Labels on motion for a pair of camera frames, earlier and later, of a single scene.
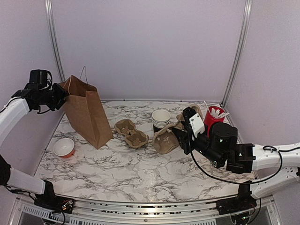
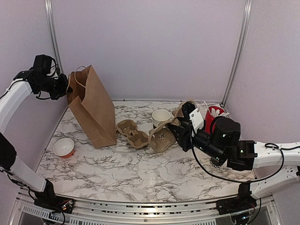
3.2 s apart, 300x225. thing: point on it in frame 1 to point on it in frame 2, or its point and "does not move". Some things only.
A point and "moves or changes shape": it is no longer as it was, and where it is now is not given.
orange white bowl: [63, 147] does not move
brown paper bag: [84, 107] moves or changes shape
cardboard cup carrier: [165, 139] moves or changes shape
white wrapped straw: [207, 107] does not move
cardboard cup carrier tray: [134, 138] does not move
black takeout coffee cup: [213, 163] does not move
